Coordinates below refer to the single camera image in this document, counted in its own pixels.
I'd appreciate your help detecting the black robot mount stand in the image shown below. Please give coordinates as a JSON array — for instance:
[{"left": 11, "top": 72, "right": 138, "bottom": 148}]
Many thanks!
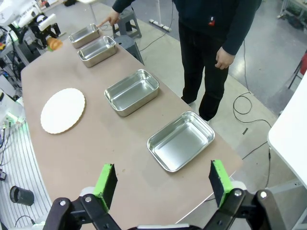
[{"left": 14, "top": 40, "right": 44, "bottom": 66}]

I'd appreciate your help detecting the rectangular stainless steel container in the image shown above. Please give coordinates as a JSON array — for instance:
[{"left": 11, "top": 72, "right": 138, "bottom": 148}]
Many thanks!
[
  {"left": 68, "top": 23, "right": 101, "bottom": 49},
  {"left": 146, "top": 111, "right": 215, "bottom": 173},
  {"left": 77, "top": 35, "right": 118, "bottom": 69},
  {"left": 104, "top": 69, "right": 160, "bottom": 118}
]

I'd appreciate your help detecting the white power strip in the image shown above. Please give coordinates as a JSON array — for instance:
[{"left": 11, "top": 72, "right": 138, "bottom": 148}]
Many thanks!
[{"left": 149, "top": 19, "right": 172, "bottom": 33}]

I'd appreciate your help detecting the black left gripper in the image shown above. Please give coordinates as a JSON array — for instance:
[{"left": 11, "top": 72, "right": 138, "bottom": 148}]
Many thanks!
[{"left": 29, "top": 23, "right": 61, "bottom": 50}]

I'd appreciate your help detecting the black cylindrical cup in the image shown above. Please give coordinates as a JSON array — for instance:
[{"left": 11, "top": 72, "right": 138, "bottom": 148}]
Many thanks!
[{"left": 9, "top": 185, "right": 35, "bottom": 207}]

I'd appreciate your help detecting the person's right forearm dark sleeve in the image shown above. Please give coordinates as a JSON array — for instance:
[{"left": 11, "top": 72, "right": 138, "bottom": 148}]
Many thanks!
[{"left": 112, "top": 0, "right": 135, "bottom": 14}]

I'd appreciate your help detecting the person's left hand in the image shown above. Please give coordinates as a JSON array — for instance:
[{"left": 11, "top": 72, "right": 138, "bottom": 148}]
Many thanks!
[{"left": 214, "top": 47, "right": 236, "bottom": 70}]

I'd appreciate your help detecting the white striped floor mat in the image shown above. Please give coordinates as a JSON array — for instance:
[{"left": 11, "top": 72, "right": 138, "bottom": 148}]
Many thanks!
[{"left": 0, "top": 119, "right": 52, "bottom": 230}]

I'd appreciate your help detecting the grey plastic stool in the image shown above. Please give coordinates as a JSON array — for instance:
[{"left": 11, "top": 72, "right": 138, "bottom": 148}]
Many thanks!
[
  {"left": 112, "top": 11, "right": 142, "bottom": 39},
  {"left": 114, "top": 35, "right": 145, "bottom": 66}
]

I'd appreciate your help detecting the white scalloped plate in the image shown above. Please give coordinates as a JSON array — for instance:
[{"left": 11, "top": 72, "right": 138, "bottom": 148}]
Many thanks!
[{"left": 40, "top": 88, "right": 86, "bottom": 135}]

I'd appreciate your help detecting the large white side table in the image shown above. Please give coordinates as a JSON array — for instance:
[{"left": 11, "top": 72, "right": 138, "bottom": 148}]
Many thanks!
[{"left": 268, "top": 79, "right": 307, "bottom": 190}]

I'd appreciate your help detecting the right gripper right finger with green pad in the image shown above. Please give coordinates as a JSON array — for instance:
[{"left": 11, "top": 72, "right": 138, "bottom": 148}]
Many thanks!
[{"left": 202, "top": 159, "right": 285, "bottom": 230}]

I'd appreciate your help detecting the golden brown croissant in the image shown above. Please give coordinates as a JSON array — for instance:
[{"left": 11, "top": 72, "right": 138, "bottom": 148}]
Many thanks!
[{"left": 47, "top": 37, "right": 63, "bottom": 51}]

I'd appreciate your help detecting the person's left forearm dark sleeve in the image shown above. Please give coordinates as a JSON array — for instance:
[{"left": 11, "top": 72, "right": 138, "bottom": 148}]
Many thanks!
[{"left": 222, "top": 14, "right": 260, "bottom": 56}]

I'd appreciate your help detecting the person's right hand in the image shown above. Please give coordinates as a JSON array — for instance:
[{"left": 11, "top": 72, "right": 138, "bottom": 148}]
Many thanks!
[{"left": 96, "top": 11, "right": 120, "bottom": 27}]

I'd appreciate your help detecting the black floor cable loop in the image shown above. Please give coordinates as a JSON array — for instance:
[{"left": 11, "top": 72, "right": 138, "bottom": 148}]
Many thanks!
[{"left": 233, "top": 92, "right": 273, "bottom": 160}]

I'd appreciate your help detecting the person in dark clothes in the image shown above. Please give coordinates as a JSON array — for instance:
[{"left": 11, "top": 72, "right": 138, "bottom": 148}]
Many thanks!
[{"left": 112, "top": 0, "right": 263, "bottom": 122}]

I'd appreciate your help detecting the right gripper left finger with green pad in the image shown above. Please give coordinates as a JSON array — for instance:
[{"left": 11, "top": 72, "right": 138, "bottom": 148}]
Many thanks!
[{"left": 45, "top": 163, "right": 120, "bottom": 230}]

